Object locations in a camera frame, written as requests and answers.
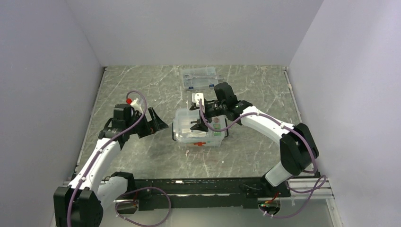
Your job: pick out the clear screw box blue latches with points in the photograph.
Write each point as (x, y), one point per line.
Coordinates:
(200, 78)

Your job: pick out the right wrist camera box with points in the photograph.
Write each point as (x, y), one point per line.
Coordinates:
(198, 99)

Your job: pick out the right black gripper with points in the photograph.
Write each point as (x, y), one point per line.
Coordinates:
(200, 126)

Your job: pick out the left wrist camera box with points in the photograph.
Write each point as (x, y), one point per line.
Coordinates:
(137, 104)

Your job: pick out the small green box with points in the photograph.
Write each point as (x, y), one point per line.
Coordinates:
(217, 126)

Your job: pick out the black base frame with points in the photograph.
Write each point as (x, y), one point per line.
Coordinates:
(154, 194)

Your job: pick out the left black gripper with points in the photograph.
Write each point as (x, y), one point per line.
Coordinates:
(155, 124)

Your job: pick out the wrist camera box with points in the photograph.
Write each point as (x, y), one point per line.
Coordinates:
(137, 104)
(198, 99)

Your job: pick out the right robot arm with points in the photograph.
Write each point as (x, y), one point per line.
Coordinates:
(298, 151)

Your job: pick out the clear first aid box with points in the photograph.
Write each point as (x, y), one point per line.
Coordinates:
(199, 143)

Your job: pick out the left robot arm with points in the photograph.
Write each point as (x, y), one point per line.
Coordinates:
(111, 140)

